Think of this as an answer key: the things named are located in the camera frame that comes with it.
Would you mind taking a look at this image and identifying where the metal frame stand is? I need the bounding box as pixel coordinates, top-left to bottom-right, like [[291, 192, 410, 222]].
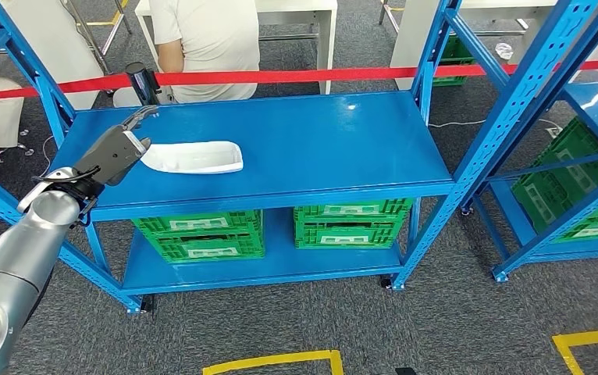
[[63, 0, 133, 76]]

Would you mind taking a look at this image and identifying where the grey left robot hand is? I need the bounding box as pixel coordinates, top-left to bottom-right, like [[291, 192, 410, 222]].
[[73, 105, 160, 188]]

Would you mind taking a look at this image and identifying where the red barrier belt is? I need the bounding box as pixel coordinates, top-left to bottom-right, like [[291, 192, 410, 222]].
[[0, 58, 598, 102]]

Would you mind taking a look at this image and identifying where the white moulded plastic part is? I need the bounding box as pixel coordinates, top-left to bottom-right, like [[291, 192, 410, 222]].
[[140, 141, 244, 175]]

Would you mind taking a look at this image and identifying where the white floor cable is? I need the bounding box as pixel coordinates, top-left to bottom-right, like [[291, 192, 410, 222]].
[[428, 117, 564, 138]]

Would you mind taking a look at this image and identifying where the belt stanchion post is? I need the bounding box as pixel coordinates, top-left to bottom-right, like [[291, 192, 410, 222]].
[[124, 62, 165, 107]]

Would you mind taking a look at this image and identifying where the white board panel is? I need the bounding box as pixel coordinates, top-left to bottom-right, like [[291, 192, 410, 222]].
[[4, 0, 107, 111]]

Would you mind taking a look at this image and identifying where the blue metal shelf rack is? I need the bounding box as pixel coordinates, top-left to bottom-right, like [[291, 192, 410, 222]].
[[459, 0, 598, 284], [0, 0, 598, 315]]

